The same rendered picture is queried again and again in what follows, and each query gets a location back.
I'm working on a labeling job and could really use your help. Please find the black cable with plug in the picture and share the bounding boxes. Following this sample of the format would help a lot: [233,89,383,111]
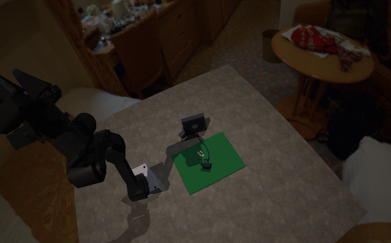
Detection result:
[201,162,211,170]

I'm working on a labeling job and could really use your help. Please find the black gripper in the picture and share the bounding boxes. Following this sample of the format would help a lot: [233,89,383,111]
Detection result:
[0,69,71,143]

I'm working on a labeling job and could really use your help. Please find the black square computer fan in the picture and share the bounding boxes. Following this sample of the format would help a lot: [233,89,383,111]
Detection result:
[181,113,207,136]

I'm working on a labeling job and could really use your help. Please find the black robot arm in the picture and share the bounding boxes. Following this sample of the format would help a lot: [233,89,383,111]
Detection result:
[6,113,150,202]

